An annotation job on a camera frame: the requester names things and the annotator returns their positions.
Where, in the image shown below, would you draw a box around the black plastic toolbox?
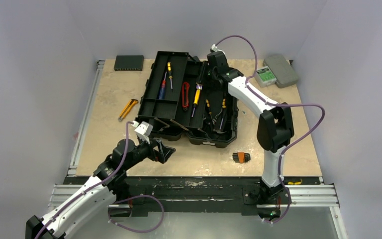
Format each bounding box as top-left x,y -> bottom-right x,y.
136,51 -> 239,148

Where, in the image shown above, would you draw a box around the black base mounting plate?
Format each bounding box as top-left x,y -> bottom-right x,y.
62,176 -> 320,219

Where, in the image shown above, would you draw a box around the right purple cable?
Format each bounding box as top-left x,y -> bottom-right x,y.
211,34 -> 326,225

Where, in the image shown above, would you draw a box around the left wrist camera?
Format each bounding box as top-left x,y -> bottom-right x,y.
132,121 -> 153,144

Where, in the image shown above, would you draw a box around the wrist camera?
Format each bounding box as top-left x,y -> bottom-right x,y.
132,121 -> 153,144
210,44 -> 225,55

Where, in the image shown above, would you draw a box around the yellow hex key set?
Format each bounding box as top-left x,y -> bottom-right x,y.
196,83 -> 203,91

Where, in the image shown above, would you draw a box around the black network switch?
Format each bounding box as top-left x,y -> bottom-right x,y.
114,55 -> 144,71

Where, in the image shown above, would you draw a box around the red black utility knife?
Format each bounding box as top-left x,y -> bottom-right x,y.
181,81 -> 190,111

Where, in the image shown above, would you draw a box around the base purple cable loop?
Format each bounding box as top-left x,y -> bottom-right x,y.
107,195 -> 165,234

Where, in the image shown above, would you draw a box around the blue red screwdriver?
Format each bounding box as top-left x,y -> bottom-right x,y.
158,71 -> 167,100

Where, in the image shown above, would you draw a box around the yellow utility knife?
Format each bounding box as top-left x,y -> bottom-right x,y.
118,99 -> 138,121

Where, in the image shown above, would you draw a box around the aluminium frame rail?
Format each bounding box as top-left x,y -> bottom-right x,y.
67,60 -> 105,177

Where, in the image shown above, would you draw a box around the green white small box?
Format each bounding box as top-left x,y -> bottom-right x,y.
255,66 -> 277,88

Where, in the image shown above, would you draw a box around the orange hex key set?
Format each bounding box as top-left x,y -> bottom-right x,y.
232,152 -> 251,164

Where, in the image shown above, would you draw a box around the small claw hammer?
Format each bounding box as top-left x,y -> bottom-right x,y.
212,110 -> 227,134

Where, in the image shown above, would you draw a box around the yellow black screwdriver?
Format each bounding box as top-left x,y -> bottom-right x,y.
167,61 -> 173,91

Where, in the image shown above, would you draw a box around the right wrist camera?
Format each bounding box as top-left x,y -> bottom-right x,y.
210,44 -> 225,55

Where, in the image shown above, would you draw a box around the yellow handled screwdriver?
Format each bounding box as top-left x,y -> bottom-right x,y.
191,88 -> 201,118

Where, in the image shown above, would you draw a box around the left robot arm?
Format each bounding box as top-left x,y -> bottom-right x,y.
25,138 -> 176,239

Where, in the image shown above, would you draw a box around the grey plastic case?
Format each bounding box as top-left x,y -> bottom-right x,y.
264,54 -> 299,88

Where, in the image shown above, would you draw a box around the yellow handled pliers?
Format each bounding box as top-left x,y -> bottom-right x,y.
205,97 -> 226,126

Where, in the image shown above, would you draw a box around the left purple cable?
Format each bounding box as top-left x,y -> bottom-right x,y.
34,121 -> 136,239

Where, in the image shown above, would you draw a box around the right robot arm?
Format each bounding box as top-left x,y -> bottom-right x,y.
206,51 -> 294,203

